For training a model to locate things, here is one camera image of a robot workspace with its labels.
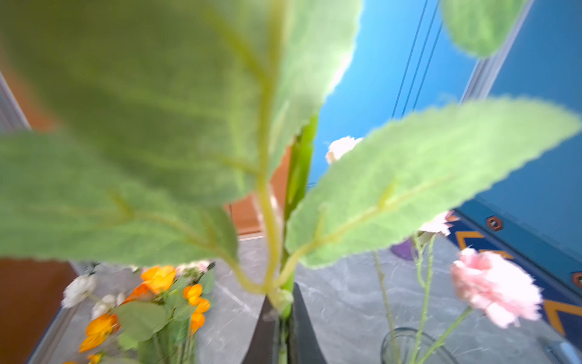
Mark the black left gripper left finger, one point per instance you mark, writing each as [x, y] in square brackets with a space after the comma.
[265, 343]

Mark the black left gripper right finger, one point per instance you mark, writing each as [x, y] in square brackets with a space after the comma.
[302, 343]

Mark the clear glass vase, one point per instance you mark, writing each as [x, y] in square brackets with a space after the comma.
[409, 348]

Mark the pink peony flower stem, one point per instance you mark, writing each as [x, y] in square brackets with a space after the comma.
[194, 269]

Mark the pink carnation flower stem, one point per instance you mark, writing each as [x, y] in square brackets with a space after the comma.
[485, 281]

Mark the white rose bud stem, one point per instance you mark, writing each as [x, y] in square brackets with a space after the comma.
[340, 147]

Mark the cream white rose stem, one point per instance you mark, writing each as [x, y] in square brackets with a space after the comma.
[182, 131]

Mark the blue purple glass vase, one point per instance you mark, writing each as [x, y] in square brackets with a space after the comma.
[405, 250]

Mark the yellow orange poppy stem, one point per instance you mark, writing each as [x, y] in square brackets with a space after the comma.
[96, 334]

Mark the white small daisy flower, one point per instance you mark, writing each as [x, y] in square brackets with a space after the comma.
[78, 290]

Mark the small light blue cylinder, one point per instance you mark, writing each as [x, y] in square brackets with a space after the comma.
[560, 352]

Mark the aluminium corner post right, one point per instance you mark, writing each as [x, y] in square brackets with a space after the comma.
[486, 71]

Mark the aluminium corner post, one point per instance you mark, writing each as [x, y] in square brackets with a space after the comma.
[12, 116]
[486, 71]

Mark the aluminium corner post left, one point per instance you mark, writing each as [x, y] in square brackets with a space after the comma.
[12, 116]

